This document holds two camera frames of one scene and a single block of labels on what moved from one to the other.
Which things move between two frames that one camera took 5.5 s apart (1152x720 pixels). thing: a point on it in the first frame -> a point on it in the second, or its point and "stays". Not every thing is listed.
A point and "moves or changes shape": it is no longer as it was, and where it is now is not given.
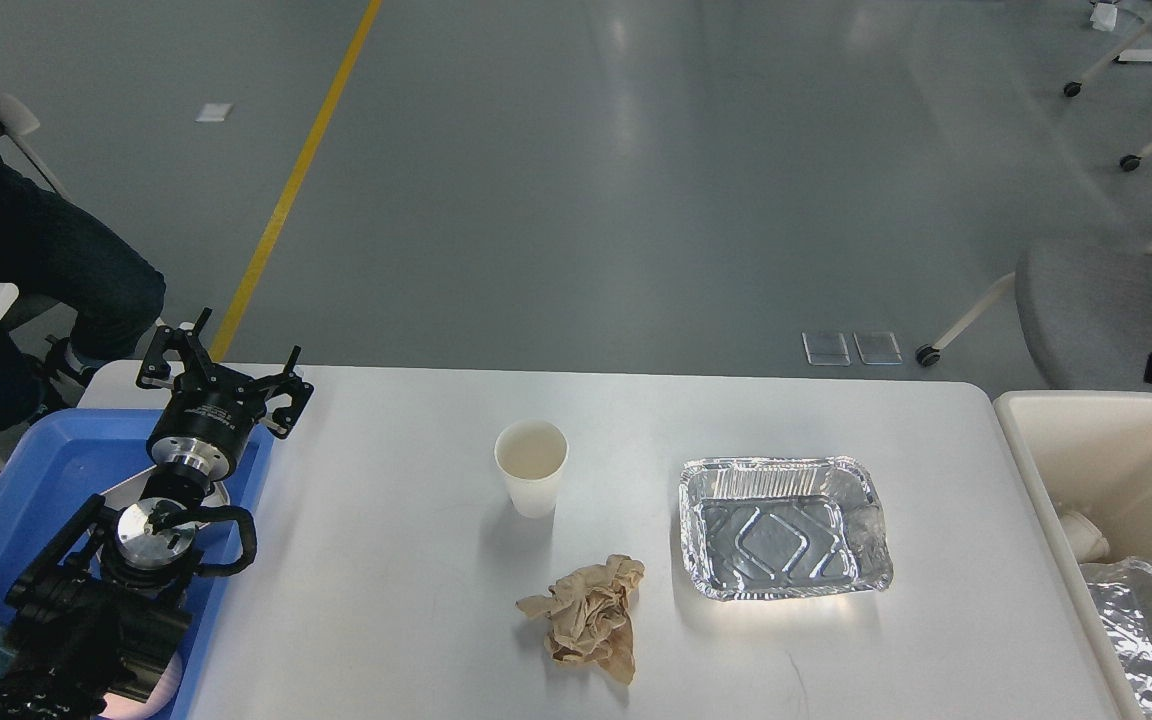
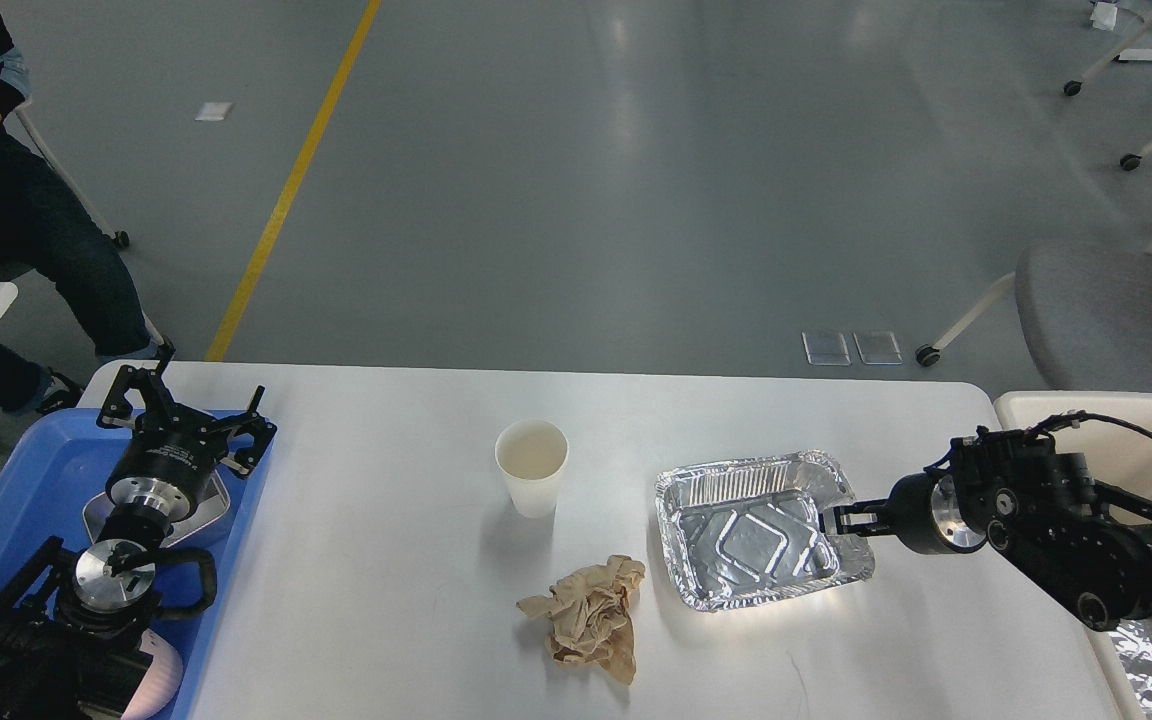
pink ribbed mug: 126,708 stays
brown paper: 588,614 stays
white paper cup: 531,453 stays
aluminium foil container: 755,528 moves or changes shape
